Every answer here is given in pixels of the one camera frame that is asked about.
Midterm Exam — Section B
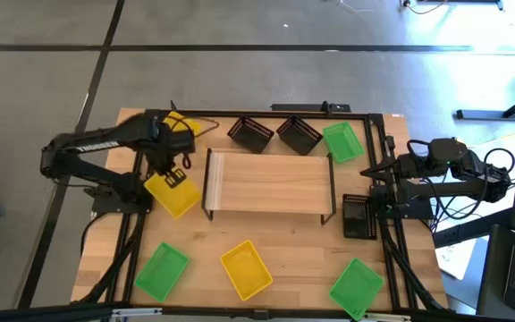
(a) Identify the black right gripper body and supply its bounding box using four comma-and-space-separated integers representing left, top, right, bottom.
393, 151, 434, 181

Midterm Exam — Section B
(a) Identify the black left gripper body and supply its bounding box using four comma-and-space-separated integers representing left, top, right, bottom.
150, 121, 197, 176

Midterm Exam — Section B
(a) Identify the yellow plastic basket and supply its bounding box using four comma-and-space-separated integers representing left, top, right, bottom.
163, 110, 202, 138
219, 240, 274, 301
143, 172, 203, 220

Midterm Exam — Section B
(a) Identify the green plastic basket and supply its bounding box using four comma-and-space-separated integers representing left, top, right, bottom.
134, 241, 191, 303
322, 121, 366, 165
328, 258, 384, 321

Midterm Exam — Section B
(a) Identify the black plastic basket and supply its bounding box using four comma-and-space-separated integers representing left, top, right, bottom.
342, 193, 378, 241
226, 114, 275, 154
275, 114, 324, 157

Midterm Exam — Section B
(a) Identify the wooden shelf with black legs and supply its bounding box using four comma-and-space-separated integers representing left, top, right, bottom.
200, 147, 337, 226

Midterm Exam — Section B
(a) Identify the black desk foot bar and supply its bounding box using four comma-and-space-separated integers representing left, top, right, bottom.
434, 208, 513, 250

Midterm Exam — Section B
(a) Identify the white paper sheet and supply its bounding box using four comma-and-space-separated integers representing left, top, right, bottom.
435, 243, 477, 281

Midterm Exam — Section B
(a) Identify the dark grey desk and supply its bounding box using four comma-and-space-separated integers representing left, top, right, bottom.
476, 223, 515, 322

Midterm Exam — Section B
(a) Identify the black desk leg frame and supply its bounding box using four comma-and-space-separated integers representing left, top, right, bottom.
456, 84, 515, 121

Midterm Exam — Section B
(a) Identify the black bracket bar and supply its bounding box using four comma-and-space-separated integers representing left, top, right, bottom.
270, 101, 352, 114

